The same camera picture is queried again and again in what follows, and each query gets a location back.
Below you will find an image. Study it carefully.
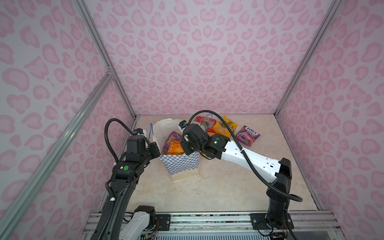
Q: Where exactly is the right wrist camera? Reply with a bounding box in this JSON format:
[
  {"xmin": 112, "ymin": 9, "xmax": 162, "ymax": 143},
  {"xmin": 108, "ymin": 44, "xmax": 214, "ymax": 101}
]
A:
[{"xmin": 178, "ymin": 120, "xmax": 189, "ymax": 133}]

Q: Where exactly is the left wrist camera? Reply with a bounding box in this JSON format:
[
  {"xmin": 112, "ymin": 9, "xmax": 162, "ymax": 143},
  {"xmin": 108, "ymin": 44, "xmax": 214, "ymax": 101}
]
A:
[{"xmin": 134, "ymin": 128, "xmax": 148, "ymax": 138}]

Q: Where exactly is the yellow candy snack bag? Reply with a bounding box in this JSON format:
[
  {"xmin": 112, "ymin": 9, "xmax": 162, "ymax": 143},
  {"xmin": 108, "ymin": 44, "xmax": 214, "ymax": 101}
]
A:
[{"xmin": 213, "ymin": 116, "xmax": 238, "ymax": 138}]

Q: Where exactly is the purple Fox's candy bag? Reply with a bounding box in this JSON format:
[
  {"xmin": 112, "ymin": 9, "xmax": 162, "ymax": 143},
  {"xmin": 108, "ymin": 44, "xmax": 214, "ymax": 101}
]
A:
[{"xmin": 236, "ymin": 126, "xmax": 261, "ymax": 147}]

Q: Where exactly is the black cable conduit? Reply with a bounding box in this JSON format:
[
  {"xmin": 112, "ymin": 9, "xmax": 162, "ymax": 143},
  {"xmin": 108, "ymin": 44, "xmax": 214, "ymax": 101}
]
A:
[
  {"xmin": 95, "ymin": 118, "xmax": 136, "ymax": 240},
  {"xmin": 188, "ymin": 109, "xmax": 304, "ymax": 240}
]

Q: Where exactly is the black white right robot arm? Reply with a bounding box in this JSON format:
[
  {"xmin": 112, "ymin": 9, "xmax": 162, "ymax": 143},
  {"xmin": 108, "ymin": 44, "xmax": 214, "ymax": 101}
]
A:
[{"xmin": 179, "ymin": 121, "xmax": 292, "ymax": 229}]

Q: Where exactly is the blue checkered paper bag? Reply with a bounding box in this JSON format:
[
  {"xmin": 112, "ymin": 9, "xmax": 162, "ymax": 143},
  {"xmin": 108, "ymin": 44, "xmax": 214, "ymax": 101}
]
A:
[{"xmin": 150, "ymin": 118, "xmax": 201, "ymax": 182}]

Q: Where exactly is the purple snack bag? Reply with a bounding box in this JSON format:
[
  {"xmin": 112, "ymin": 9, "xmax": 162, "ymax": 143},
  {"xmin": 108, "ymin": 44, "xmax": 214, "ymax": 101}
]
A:
[{"xmin": 163, "ymin": 131, "xmax": 182, "ymax": 152}]

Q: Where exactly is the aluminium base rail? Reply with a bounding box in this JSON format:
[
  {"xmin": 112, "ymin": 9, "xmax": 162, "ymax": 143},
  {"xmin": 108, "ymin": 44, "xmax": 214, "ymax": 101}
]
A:
[{"xmin": 81, "ymin": 211, "xmax": 346, "ymax": 240}]

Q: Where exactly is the left aluminium frame post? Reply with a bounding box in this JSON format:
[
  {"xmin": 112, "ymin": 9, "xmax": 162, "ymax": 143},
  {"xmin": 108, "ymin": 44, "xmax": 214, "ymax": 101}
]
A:
[{"xmin": 73, "ymin": 0, "xmax": 137, "ymax": 120}]

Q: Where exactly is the aluminium frame post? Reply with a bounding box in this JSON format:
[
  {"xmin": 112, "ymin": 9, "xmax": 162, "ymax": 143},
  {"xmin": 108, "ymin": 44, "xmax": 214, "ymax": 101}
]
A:
[
  {"xmin": 274, "ymin": 0, "xmax": 345, "ymax": 118},
  {"xmin": 73, "ymin": 0, "xmax": 137, "ymax": 120}
]

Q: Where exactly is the diagonal aluminium frame bar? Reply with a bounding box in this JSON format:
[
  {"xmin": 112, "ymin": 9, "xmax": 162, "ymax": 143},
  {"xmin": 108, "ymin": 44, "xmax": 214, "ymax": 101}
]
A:
[{"xmin": 1, "ymin": 73, "xmax": 114, "ymax": 240}]

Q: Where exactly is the right aluminium frame post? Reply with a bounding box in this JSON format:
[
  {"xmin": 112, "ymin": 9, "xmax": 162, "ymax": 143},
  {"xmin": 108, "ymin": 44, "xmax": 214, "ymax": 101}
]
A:
[{"xmin": 274, "ymin": 0, "xmax": 345, "ymax": 118}]

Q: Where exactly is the right black cable conduit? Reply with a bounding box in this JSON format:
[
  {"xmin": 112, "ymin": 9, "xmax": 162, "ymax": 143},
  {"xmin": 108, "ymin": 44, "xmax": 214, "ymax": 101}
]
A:
[{"xmin": 188, "ymin": 109, "xmax": 304, "ymax": 240}]

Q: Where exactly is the red gummy snack bag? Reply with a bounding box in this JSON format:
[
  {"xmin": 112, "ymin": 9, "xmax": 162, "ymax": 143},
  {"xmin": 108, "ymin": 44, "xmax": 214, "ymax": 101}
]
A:
[{"xmin": 194, "ymin": 116, "xmax": 217, "ymax": 135}]

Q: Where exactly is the orange snack bag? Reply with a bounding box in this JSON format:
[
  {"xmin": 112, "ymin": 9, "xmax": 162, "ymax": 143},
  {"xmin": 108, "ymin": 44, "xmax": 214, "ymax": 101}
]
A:
[{"xmin": 167, "ymin": 141, "xmax": 185, "ymax": 155}]

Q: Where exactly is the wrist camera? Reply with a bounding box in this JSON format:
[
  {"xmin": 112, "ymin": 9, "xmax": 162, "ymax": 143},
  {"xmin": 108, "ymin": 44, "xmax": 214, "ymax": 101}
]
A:
[
  {"xmin": 134, "ymin": 128, "xmax": 148, "ymax": 138},
  {"xmin": 178, "ymin": 120, "xmax": 189, "ymax": 133}
]

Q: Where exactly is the left black cable conduit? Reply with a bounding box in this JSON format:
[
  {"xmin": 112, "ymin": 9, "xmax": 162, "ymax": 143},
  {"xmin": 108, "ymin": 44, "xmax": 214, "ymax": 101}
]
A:
[{"xmin": 95, "ymin": 118, "xmax": 136, "ymax": 240}]

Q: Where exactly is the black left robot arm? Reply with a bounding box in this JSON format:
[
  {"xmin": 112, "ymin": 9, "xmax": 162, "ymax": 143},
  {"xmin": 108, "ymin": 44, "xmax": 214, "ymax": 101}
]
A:
[{"xmin": 91, "ymin": 135, "xmax": 160, "ymax": 240}]

